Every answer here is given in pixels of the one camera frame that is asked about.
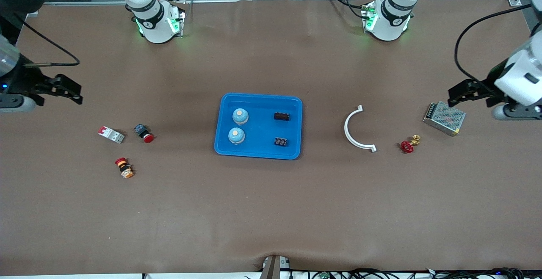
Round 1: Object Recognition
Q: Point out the blue call bell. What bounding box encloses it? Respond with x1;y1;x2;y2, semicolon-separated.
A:
228;127;246;145
232;108;249;126

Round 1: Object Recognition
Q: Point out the metal mesh power supply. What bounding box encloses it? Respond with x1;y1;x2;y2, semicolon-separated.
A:
423;101;466;137

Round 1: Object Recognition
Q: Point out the white red circuit breaker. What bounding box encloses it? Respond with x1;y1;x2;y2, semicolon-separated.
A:
98;126;125;144

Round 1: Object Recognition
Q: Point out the red mushroom emergency stop button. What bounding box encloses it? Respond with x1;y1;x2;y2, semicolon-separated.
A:
134;124;155;144

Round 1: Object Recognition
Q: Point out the white curved pipe clamp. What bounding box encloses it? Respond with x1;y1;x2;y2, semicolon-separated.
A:
343;105;377;153

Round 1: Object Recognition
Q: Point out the blue plastic tray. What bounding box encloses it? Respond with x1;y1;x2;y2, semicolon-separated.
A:
214;93;303;160

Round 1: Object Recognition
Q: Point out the brown table mat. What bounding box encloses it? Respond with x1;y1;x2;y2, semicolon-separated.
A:
0;0;542;276

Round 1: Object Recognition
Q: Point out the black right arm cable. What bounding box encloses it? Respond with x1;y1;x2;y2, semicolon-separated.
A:
15;14;81;67

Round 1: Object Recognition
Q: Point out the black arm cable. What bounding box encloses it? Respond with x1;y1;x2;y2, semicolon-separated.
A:
454;3;535;97
15;14;81;67

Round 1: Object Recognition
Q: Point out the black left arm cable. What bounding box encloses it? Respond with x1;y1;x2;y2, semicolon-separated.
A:
454;3;535;97

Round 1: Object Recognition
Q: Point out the red handle brass valve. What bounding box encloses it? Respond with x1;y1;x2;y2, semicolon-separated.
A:
401;135;421;154

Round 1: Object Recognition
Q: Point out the red orange push button switch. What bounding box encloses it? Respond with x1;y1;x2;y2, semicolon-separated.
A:
115;157;135;179

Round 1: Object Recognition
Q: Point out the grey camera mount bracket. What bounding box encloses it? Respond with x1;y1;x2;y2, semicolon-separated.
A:
260;255;290;279

